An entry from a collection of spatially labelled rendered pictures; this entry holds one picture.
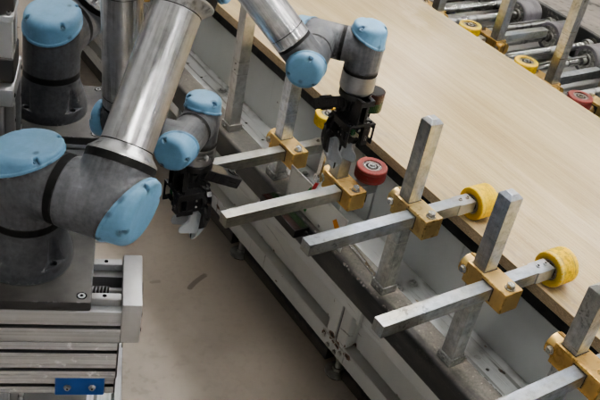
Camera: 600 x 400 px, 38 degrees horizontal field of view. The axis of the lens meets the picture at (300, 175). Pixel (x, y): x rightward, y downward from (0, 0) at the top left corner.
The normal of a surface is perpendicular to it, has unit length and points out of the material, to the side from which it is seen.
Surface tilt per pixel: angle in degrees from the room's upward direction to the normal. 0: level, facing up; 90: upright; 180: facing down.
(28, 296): 0
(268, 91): 90
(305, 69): 90
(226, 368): 0
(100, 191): 45
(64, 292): 0
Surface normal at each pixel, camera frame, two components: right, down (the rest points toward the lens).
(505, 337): -0.83, 0.18
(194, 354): 0.17, -0.82
